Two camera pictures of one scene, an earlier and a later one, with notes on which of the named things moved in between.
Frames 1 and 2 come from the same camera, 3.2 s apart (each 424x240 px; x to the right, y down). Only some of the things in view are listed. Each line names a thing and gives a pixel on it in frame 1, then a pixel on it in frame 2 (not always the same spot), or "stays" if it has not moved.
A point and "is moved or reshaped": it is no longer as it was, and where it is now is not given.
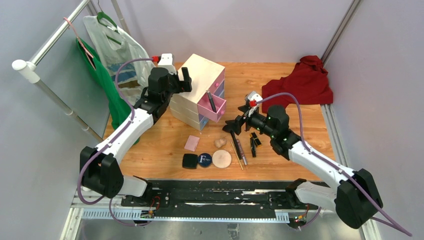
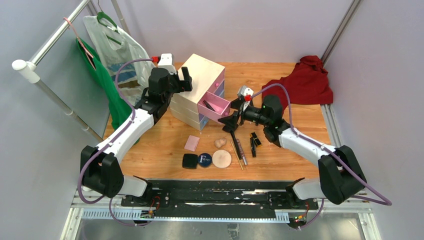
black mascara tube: x=212 y=102 is moved or reshaped
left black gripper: x=183 y=86 stays
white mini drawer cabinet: x=204 y=75 stays
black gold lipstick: x=258 y=142 stays
